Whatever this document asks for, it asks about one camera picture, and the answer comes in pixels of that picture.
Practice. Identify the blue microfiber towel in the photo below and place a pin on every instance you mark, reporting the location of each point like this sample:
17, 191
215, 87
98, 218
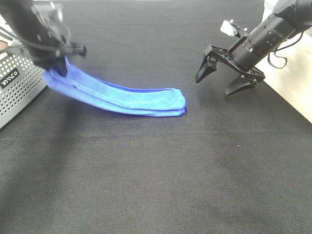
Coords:
168, 102

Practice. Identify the white plastic storage crate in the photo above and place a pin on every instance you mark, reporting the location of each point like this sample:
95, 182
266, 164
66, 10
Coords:
291, 77

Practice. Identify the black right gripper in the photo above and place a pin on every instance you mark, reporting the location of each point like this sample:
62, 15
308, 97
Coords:
247, 78

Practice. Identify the black table mat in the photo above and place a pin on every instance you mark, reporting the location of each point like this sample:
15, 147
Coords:
239, 164

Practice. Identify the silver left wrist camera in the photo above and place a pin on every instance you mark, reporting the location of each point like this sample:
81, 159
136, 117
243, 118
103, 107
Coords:
51, 11

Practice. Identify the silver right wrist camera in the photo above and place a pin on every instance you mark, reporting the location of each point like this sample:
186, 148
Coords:
231, 29

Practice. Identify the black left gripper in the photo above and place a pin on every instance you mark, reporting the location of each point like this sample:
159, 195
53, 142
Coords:
51, 52

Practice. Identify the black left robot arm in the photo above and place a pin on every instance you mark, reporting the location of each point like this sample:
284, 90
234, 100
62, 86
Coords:
40, 28

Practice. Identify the grey perforated laundry basket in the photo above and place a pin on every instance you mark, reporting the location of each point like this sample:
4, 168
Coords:
20, 80

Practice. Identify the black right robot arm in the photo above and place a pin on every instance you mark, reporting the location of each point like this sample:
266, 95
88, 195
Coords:
288, 18

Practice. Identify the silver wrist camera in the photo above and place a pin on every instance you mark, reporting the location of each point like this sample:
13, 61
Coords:
51, 11
231, 29

